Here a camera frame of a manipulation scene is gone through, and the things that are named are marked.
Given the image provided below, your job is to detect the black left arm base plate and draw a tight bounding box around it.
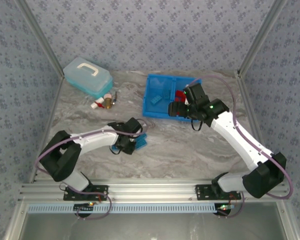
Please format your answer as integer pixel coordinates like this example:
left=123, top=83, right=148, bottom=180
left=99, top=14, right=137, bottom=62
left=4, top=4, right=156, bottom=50
left=63, top=184, right=109, bottom=202

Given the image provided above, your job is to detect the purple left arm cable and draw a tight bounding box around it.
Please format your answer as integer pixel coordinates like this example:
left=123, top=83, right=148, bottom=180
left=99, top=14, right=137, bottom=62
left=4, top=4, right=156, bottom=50
left=34, top=118, right=151, bottom=221

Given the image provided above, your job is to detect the long aluminium frame rail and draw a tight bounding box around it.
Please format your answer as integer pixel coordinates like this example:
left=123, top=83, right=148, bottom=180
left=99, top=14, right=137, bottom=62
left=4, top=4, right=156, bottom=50
left=17, top=178, right=290, bottom=202

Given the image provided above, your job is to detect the translucent teal box white handle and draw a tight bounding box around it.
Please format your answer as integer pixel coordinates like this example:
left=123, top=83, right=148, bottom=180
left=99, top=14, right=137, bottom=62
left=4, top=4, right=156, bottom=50
left=63, top=56, right=114, bottom=99

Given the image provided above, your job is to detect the white valve with red handle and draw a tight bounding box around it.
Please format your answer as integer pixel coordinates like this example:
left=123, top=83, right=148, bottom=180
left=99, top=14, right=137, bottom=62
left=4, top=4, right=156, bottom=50
left=90, top=97, right=106, bottom=110

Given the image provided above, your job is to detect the pale blue slotted cable duct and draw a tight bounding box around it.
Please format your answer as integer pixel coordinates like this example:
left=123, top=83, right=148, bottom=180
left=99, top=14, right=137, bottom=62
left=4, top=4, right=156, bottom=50
left=27, top=202, right=217, bottom=214

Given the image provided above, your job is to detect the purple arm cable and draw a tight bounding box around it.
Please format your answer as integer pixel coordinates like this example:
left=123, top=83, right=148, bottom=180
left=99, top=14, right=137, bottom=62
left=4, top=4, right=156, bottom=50
left=194, top=74, right=294, bottom=219
left=34, top=118, right=151, bottom=221

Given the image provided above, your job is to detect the blue two-compartment plastic bin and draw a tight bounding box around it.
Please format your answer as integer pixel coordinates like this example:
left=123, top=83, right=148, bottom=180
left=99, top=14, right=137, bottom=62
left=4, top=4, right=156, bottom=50
left=142, top=73, right=203, bottom=123

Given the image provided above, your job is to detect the aluminium side rail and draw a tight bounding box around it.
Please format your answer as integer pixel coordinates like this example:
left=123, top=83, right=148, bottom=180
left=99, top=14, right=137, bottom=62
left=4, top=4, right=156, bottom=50
left=29, top=77, right=66, bottom=183
left=236, top=71, right=276, bottom=183

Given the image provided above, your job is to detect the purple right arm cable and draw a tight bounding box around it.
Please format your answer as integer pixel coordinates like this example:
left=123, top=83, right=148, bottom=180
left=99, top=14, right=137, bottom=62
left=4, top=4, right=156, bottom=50
left=194, top=74, right=294, bottom=219

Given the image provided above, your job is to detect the aluminium frame post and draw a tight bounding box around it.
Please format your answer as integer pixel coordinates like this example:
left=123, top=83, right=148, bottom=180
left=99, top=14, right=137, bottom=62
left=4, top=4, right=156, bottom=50
left=236, top=0, right=289, bottom=79
left=14, top=0, right=66, bottom=80

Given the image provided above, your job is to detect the brass pipe fitting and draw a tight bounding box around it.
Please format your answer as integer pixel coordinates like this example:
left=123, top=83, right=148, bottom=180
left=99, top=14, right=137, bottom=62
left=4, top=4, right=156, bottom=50
left=104, top=97, right=116, bottom=110

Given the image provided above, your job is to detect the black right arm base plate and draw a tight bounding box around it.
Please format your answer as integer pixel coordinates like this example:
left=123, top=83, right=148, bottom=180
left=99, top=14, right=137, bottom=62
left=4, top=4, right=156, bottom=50
left=195, top=184, right=242, bottom=201

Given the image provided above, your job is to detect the aluminium lower frame bar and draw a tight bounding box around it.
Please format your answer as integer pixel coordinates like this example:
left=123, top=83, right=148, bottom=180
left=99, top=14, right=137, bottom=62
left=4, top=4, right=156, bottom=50
left=3, top=201, right=28, bottom=240
left=277, top=201, right=300, bottom=240

